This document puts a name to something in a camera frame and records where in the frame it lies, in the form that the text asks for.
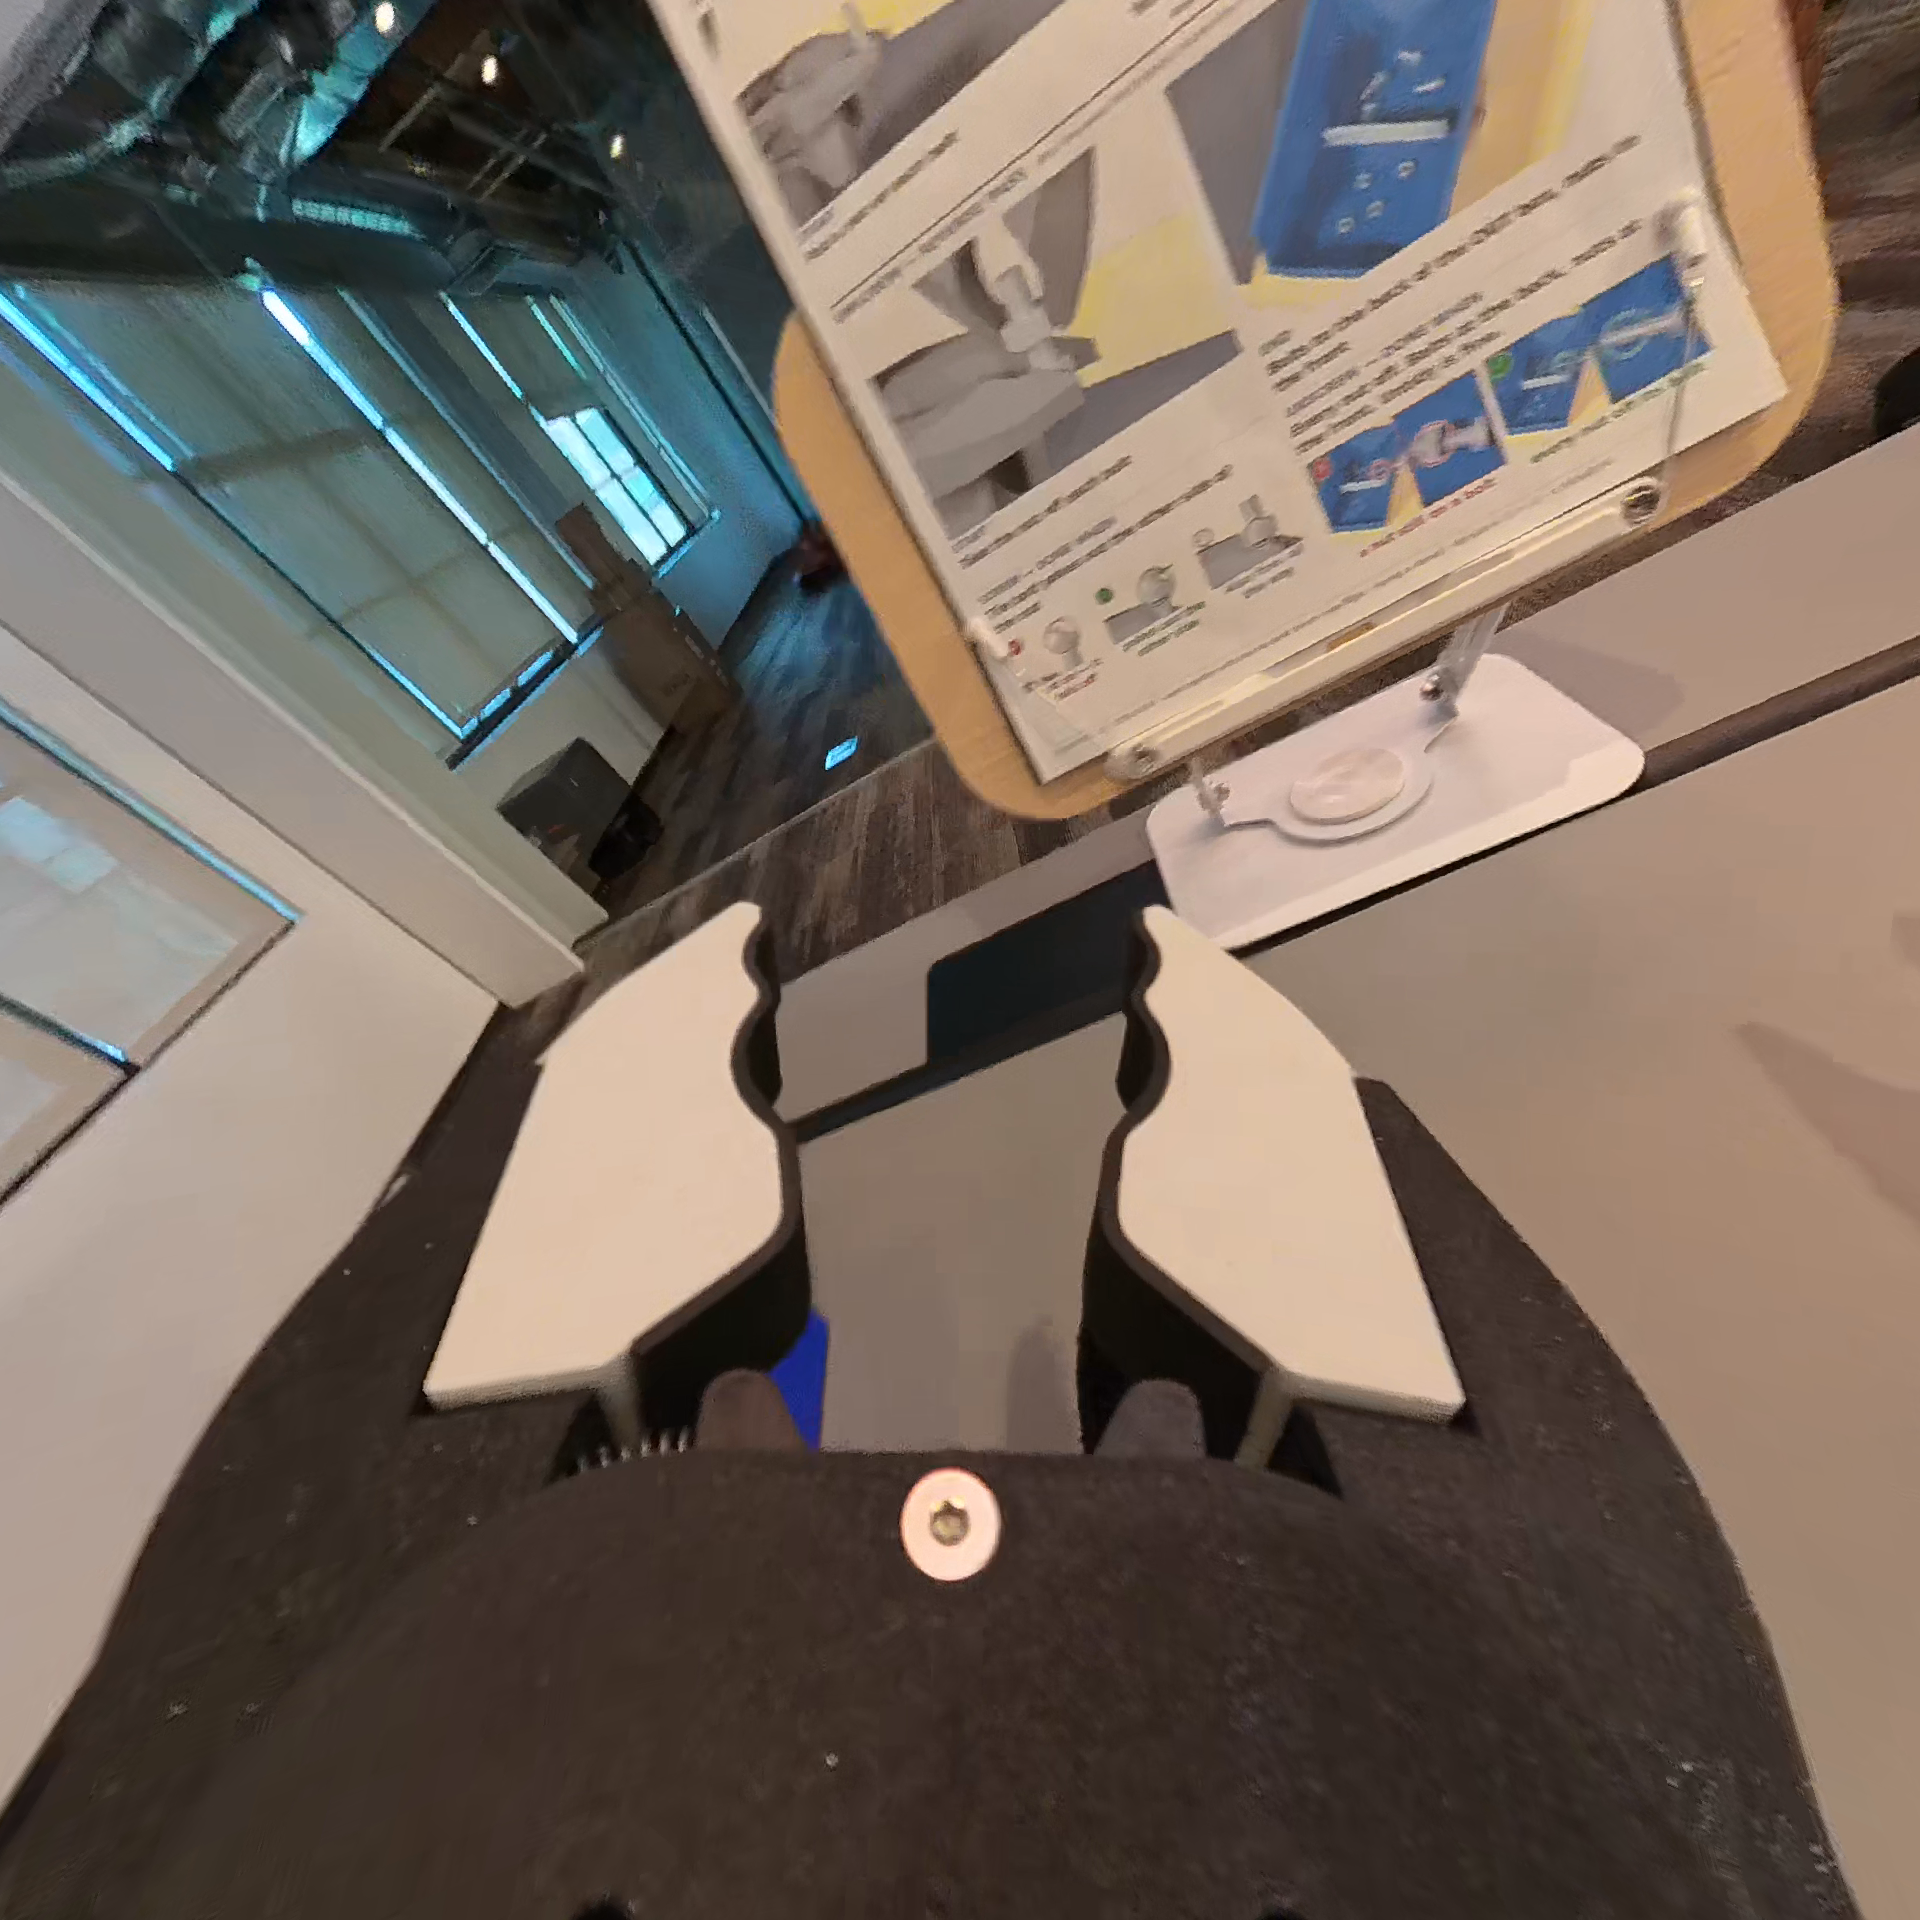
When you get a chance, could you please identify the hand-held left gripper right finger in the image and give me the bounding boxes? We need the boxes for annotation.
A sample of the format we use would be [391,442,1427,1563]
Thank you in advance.
[1077,904,1468,1470]

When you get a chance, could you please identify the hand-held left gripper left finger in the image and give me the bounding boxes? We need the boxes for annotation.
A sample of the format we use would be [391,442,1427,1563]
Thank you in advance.
[423,900,824,1457]

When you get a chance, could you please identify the blue plastic bin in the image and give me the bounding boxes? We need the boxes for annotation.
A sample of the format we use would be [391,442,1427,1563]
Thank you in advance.
[773,1310,836,1451]

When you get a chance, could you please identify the black cabinet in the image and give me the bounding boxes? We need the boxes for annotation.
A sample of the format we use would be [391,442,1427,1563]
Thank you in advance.
[499,739,663,886]

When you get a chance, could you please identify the brown cardboard boxes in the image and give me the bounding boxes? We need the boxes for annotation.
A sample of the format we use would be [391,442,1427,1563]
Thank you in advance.
[557,504,740,725]

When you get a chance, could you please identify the window with white blinds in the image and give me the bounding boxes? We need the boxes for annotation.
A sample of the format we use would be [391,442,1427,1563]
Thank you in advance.
[0,277,720,753]

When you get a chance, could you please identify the instruction board on stand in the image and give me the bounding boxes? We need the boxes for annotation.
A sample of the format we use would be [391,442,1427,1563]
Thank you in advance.
[644,0,1795,785]

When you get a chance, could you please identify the wooden document stand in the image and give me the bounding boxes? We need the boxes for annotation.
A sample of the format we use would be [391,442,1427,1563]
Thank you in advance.
[773,0,1844,950]

